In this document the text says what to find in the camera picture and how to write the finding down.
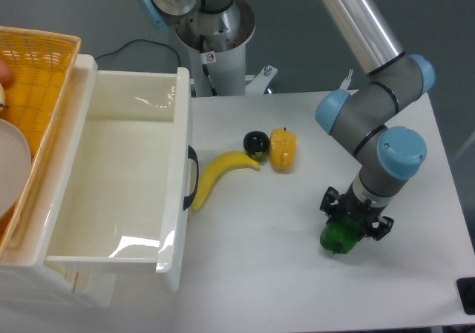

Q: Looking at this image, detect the black corner object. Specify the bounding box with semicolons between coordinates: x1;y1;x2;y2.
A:
456;277;475;315

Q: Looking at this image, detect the yellow bell pepper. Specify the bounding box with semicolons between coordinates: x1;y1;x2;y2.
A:
269;128;297;172

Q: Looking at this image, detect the white plastic drawer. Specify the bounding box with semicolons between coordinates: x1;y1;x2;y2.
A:
46;67;194;291

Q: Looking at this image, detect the white plate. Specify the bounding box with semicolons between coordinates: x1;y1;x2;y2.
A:
1;119;31;217

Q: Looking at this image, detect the green bell pepper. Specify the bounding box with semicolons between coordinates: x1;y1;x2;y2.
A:
319;217;364;254

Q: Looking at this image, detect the white drawer cabinet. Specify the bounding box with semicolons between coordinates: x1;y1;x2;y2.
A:
0;53;119;309

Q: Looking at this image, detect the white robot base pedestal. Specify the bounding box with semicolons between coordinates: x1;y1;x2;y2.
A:
175;0;278;97

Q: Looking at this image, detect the orange woven basket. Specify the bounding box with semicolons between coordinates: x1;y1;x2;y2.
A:
1;26;81;252

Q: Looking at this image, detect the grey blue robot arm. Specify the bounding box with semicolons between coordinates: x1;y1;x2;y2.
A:
139;0;435;252

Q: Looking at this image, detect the red apple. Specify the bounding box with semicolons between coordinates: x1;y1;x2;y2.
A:
0;59;14;89

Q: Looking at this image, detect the yellow banana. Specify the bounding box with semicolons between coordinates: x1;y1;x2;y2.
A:
191;151;260;211

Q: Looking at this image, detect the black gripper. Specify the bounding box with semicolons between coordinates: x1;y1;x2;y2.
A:
320;186;394;241

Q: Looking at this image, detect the dark purple eggplant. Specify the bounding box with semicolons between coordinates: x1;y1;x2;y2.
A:
243;131;270;162

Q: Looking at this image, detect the black drawer handle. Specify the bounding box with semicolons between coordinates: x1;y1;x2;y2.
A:
183;145;200;210

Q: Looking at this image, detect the black cable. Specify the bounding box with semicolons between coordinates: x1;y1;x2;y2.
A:
94;39;182;68

